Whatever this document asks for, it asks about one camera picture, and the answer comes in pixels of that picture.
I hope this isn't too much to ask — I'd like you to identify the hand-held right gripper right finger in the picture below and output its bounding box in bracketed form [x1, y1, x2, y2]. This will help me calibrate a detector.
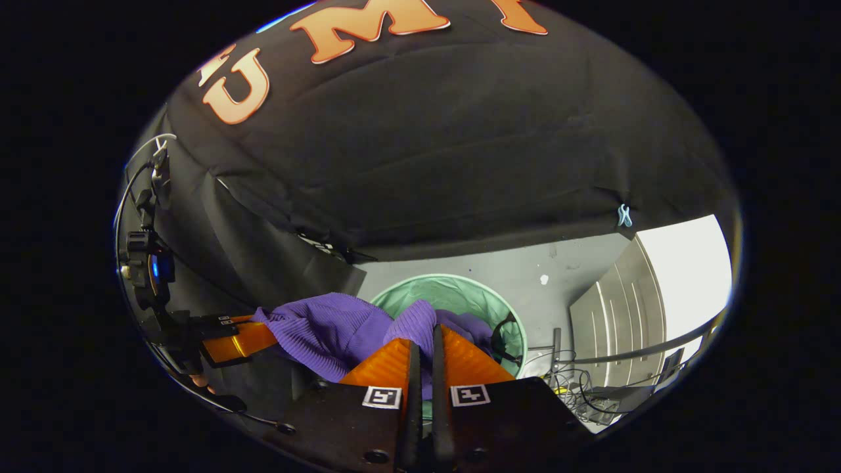
[430, 324, 592, 473]

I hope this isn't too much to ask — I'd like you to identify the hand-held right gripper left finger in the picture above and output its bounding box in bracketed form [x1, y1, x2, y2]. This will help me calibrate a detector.
[276, 338, 422, 473]

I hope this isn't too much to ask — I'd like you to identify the purple corduroy jacket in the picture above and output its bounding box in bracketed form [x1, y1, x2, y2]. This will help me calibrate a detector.
[250, 292, 500, 401]

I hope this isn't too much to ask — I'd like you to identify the green laundry hamper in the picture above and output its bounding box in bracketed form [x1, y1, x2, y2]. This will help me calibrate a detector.
[370, 273, 528, 421]

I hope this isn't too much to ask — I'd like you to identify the silver metal cabinet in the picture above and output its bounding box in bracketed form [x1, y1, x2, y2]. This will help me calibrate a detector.
[568, 236, 668, 388]

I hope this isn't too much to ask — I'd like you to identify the grey metal bar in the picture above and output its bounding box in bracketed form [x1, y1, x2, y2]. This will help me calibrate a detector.
[552, 307, 727, 366]

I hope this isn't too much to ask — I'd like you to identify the black backdrop cloth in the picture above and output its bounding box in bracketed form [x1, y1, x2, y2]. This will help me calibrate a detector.
[118, 0, 742, 421]

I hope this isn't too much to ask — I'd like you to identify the tangle of floor cables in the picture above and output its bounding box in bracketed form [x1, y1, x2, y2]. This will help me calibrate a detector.
[526, 342, 635, 421]

